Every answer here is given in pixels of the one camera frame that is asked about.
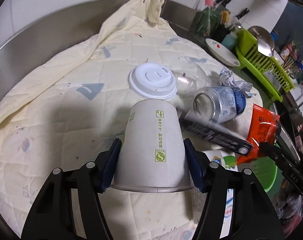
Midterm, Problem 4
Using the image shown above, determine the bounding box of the red snack bag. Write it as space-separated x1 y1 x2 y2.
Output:
236 104 280 165

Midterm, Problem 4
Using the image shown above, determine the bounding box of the blue aluminium can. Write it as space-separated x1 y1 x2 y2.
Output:
193 86 246 124

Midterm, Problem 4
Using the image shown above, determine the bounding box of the white paper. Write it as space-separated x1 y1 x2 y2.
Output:
219 67 255 98

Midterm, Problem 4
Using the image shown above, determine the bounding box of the clear plastic cup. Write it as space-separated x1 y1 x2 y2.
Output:
173 62 212 98

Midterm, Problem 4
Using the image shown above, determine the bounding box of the white paper cup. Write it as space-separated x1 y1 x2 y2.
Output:
111 99 192 193

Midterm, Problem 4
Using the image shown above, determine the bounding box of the white plastic lid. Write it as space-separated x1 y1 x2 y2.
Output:
128 63 178 100

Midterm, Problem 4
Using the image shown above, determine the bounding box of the green plastic trash basket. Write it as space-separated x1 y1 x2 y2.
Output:
223 155 277 192

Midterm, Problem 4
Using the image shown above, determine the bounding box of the green dish rack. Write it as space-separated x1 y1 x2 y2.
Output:
235 29 294 102

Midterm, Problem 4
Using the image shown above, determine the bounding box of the white bowl with cherry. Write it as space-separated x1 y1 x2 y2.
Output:
205 38 241 67

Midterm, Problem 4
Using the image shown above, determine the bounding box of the teal bottle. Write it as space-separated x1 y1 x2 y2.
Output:
222 32 238 51

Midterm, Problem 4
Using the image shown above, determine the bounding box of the steel wok lid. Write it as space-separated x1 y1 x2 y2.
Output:
248 26 275 57

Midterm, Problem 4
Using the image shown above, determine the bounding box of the cream quilted cloth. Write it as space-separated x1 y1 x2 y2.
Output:
0 0 265 240

